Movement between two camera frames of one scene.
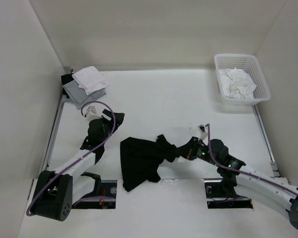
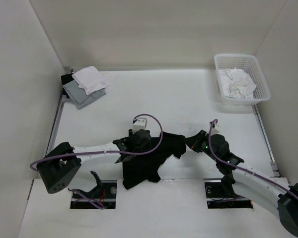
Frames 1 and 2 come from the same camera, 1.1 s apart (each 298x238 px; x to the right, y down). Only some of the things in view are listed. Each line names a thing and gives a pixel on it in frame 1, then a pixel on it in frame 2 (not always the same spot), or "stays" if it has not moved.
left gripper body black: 108,126 to 145,148
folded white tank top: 90,79 stays
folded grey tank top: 77,96 stays
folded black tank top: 64,79 stays
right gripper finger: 184,151 to 194,142
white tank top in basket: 237,84 stays
